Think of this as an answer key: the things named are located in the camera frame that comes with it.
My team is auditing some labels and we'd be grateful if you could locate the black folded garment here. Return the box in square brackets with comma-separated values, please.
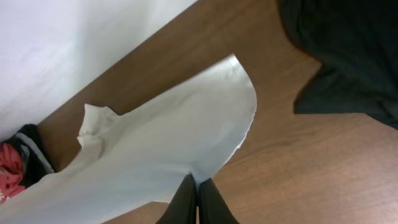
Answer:
[2, 124, 55, 188]

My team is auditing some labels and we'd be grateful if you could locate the white t-shirt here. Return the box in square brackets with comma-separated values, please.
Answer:
[1, 55, 257, 224]

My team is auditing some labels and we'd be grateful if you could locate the red printed t-shirt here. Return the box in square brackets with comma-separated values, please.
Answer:
[1, 143, 25, 204]

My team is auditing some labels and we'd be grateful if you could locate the dark garment at right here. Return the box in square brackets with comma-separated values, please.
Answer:
[279, 0, 397, 128]

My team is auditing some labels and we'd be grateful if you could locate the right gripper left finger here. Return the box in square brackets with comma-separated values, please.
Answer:
[156, 174, 197, 224]

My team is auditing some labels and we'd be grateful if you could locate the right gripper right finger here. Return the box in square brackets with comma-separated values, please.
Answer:
[198, 179, 239, 224]

